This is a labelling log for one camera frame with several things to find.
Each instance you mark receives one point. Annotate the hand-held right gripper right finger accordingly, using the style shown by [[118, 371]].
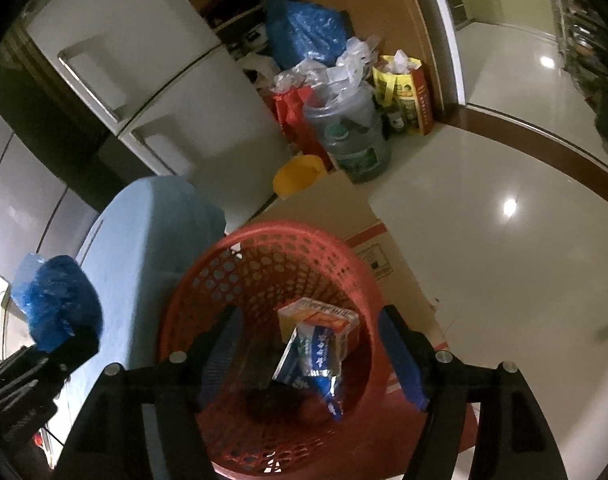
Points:
[[401, 360]]

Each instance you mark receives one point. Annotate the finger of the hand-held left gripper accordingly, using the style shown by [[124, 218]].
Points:
[[76, 347]]

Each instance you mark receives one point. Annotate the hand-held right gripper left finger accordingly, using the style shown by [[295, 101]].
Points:
[[224, 355]]

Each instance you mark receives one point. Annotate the red plastic basket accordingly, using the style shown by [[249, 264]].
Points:
[[234, 280]]

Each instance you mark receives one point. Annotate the red and white medicine box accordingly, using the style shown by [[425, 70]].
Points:
[[329, 322]]

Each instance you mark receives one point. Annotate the blue tablecloth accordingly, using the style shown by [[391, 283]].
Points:
[[144, 240]]

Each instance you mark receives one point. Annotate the cardboard box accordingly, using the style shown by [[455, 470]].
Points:
[[334, 210]]

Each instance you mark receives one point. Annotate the yellow plastic bucket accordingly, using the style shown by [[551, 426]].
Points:
[[296, 175]]

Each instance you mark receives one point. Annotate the clear water jug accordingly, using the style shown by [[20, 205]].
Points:
[[354, 140]]

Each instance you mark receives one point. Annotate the red gift bag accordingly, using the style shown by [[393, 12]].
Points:
[[296, 115]]

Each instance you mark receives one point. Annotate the yellow shopping bag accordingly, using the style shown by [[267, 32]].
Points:
[[408, 95]]

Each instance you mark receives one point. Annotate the silver refrigerator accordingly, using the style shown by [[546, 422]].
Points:
[[149, 70]]

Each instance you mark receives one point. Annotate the white plastic bags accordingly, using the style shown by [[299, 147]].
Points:
[[334, 67]]

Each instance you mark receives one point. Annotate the large blue plastic bag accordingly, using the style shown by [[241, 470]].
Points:
[[304, 30]]

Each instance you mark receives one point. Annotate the wooden shelf cabinet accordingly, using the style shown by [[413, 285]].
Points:
[[378, 5]]

